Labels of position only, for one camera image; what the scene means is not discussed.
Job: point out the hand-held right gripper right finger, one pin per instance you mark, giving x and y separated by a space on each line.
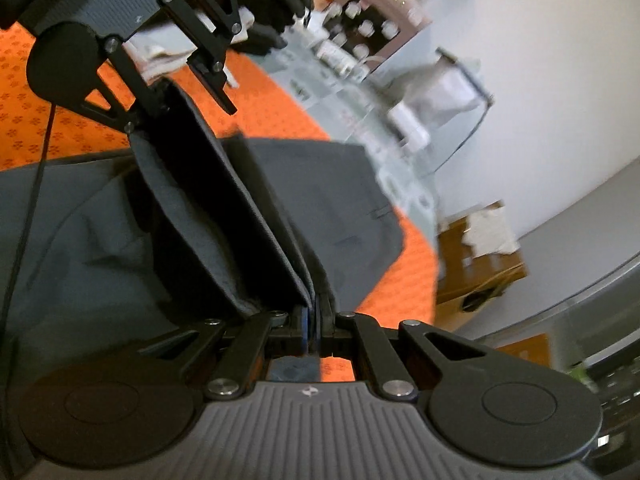
327 330

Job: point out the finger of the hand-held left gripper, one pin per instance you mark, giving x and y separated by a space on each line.
140 105
215 77

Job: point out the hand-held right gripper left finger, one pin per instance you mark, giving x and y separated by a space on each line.
305 332

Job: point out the grey pants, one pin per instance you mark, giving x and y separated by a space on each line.
325 185

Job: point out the dark grey folded clothes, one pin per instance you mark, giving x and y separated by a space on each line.
270 20

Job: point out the pale folded garment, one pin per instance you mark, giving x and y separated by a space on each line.
155 55

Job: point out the orange patterned table mat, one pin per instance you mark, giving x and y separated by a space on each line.
30 125

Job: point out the white power strip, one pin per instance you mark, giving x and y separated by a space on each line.
335 57

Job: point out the green tiled table cover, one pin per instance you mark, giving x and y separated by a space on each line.
350 125

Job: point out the pink water dispenser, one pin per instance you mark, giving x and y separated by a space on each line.
380 5

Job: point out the white cloth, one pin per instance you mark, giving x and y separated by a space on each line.
492 232

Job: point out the white power adapter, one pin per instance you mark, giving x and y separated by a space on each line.
410 122

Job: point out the white plastic bag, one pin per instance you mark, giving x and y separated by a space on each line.
440 90

